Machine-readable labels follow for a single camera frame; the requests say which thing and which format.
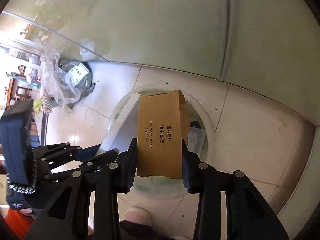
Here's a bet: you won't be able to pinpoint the brown cardboard candle box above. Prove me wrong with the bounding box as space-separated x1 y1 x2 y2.
137 90 190 179

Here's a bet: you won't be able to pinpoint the white round trash bin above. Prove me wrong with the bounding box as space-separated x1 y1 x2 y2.
97 83 215 200

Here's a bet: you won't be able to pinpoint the person's right hand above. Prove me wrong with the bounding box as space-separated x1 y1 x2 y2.
119 207 189 240

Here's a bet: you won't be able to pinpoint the wooden chair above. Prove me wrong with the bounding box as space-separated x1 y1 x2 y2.
5 65 32 110

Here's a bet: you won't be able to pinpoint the clear plastic bag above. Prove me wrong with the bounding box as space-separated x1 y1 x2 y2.
40 50 81 108

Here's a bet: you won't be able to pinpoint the dark grey garbage bag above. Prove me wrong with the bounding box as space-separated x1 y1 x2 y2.
59 59 95 98

